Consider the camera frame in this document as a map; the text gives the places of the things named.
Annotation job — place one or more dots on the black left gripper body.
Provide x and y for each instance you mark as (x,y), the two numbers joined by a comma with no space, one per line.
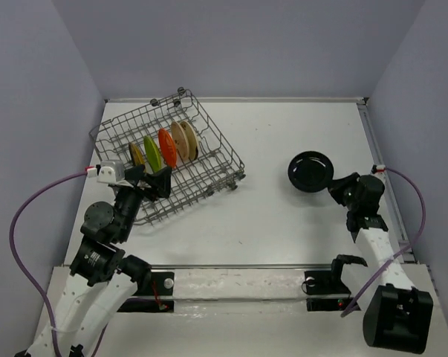
(129,199)

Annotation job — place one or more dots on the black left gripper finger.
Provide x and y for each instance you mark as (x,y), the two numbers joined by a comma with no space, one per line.
(160,182)
(135,174)

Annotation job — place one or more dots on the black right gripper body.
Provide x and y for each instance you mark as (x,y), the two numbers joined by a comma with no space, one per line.
(350,201)

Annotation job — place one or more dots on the yellow patterned plate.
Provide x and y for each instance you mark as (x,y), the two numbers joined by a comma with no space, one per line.
(136,155)

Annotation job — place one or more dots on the lime green plate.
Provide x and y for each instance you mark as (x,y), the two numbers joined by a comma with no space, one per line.
(152,153)

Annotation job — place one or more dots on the orange plate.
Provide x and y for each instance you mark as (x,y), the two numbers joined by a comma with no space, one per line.
(167,148)

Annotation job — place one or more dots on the cream floral plate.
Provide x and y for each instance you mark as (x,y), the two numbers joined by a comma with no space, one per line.
(180,139)

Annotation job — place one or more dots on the cream plate with black spot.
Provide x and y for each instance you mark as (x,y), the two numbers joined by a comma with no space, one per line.
(192,139)

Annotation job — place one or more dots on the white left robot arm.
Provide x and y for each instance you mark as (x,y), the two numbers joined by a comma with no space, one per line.
(102,277)

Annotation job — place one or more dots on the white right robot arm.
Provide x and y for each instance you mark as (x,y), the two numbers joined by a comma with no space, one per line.
(397,315)

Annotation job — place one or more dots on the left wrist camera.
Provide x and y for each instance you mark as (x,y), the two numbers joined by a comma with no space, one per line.
(107,172)

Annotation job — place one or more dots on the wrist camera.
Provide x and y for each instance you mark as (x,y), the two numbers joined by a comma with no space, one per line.
(380,168)
(107,172)

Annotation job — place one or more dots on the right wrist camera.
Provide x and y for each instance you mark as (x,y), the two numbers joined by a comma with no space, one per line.
(380,168)

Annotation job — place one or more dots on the grey wire dish rack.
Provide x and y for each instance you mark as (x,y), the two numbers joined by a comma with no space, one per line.
(217,166)

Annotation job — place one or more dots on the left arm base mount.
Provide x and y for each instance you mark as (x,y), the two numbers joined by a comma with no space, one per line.
(156,297)

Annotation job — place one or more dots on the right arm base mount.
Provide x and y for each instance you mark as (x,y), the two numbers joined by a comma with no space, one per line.
(325,290)

